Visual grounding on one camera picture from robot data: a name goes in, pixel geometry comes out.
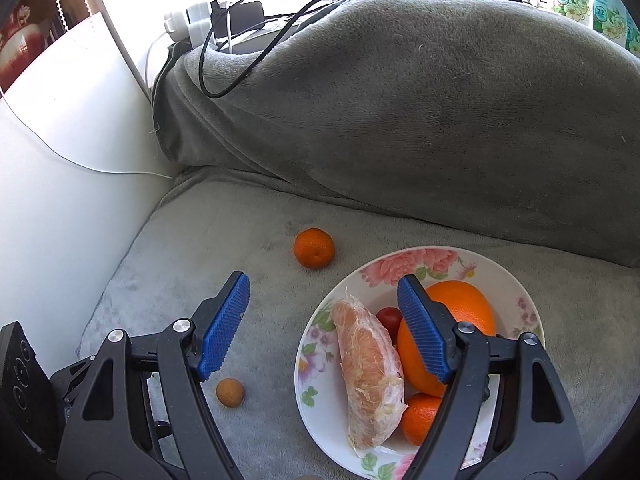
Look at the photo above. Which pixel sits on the red printed box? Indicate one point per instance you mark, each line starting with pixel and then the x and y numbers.
pixel 22 40

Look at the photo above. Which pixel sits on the large orange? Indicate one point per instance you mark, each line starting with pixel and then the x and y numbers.
pixel 467 307

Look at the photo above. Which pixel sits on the floral tissue pack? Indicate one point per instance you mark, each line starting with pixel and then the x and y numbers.
pixel 605 5

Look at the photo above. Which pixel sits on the white plug adapter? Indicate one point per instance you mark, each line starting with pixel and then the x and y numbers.
pixel 187 12
pixel 192 31

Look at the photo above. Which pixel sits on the white floral plate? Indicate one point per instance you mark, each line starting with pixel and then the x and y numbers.
pixel 372 290

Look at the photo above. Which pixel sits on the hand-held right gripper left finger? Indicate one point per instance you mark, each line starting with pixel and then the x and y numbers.
pixel 225 325

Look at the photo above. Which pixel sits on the brown longan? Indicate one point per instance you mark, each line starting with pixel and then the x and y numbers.
pixel 230 392

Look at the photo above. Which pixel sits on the dark grey plush blanket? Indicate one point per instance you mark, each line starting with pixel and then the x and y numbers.
pixel 400 110

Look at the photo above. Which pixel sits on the tangerine with stem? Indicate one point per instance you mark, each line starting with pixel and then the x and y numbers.
pixel 417 420

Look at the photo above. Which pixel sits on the peeled pink pomelo segment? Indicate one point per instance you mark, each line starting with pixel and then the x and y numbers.
pixel 370 370

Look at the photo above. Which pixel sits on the light grey plush seat cover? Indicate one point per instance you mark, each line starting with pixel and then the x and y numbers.
pixel 225 220

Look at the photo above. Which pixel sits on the small smooth tangerine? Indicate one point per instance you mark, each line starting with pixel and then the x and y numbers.
pixel 314 248

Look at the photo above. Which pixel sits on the red cherry tomato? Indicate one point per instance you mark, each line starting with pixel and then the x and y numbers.
pixel 389 320

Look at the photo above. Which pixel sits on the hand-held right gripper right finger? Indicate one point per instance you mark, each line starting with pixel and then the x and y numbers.
pixel 420 330

